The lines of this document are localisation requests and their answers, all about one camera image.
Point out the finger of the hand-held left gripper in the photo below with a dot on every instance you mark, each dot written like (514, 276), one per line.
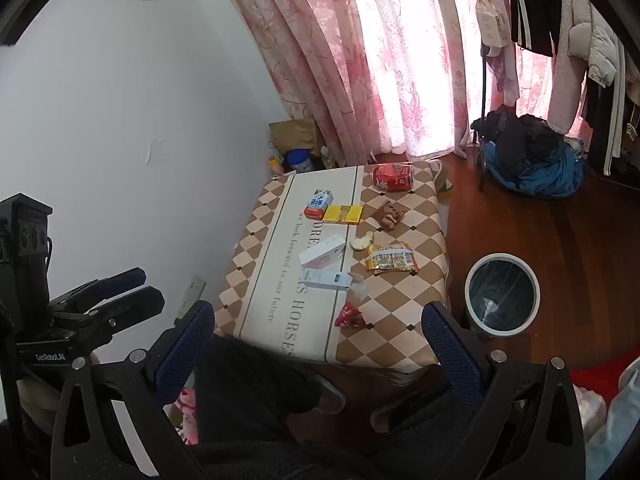
(137, 305)
(122, 279)

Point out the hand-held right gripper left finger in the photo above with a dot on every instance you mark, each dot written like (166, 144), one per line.
(186, 340)

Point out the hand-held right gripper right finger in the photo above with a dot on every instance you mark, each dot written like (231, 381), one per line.
(450, 355)

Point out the white round trash bin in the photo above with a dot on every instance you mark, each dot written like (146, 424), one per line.
(500, 331)

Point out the brown wrapper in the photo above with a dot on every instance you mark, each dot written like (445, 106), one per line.
(389, 215)

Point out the blue white milk carton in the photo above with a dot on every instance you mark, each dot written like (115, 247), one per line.
(320, 202)

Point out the pink printed bag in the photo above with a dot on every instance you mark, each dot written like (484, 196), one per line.
(186, 410)

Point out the person's black pants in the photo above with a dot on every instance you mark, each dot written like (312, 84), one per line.
(250, 395)

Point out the grey slipper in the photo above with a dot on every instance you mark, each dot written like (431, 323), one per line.
(385, 417)
(332, 395)

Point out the small red packet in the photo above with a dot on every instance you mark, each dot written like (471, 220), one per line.
(348, 317)

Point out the orange yellow snack packet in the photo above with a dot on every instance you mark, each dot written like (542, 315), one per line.
(390, 260)

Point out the clear plastic wrapper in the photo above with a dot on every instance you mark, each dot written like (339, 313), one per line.
(357, 290)

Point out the checkered tablecloth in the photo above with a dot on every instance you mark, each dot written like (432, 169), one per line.
(280, 240)

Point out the bitten apple piece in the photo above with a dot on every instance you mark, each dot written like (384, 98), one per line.
(360, 244)

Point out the white blue box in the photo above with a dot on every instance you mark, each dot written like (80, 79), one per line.
(327, 278)

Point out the red cloth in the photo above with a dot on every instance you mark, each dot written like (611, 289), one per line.
(600, 375)

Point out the white plastic bag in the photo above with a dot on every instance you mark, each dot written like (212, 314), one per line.
(590, 415)

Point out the white pink box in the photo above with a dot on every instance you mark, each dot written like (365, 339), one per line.
(322, 252)

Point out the yellow flat box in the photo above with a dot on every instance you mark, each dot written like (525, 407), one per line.
(342, 214)

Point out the red snack bag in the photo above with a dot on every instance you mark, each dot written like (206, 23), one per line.
(392, 177)

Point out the light blue cloth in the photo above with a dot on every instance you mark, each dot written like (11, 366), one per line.
(620, 435)

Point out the blue lidded jar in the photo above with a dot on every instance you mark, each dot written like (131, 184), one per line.
(301, 161)

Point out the dark clothes pile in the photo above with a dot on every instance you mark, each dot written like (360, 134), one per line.
(520, 145)

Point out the brown cardboard box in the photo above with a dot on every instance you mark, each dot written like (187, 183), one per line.
(295, 135)

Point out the small clear bottle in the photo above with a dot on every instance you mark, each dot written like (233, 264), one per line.
(327, 160)

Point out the black clothes rack pole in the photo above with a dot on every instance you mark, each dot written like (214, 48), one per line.
(484, 85)

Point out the dark striped hanging clothes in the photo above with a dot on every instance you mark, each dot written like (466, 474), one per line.
(610, 125)

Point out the lilac hanging garment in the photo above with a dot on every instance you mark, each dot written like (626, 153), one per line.
(505, 75)

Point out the pink fuzzy robe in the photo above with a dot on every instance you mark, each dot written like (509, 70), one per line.
(567, 85)

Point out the pink floral curtain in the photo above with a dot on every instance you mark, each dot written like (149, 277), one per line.
(325, 35)

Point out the white puffer jacket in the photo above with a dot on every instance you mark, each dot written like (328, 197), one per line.
(600, 45)

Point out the white printed hanging garment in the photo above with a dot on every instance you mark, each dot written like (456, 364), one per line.
(492, 10)

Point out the black hanging jacket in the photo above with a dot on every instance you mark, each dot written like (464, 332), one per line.
(535, 5)

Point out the white wall outlet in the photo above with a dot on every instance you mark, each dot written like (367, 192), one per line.
(192, 292)

